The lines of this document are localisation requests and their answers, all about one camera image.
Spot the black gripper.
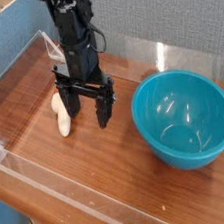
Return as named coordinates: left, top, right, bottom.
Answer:
left=53, top=35, right=115, bottom=129

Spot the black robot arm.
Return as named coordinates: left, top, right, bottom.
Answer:
left=40, top=0, right=116, bottom=129

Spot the white toy mushroom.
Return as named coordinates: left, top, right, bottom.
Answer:
left=51, top=93, right=71, bottom=137

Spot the blue plastic bowl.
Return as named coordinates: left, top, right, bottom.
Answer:
left=131, top=69, right=224, bottom=170

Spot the clear acrylic barrier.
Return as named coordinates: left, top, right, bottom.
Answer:
left=0, top=34, right=224, bottom=224

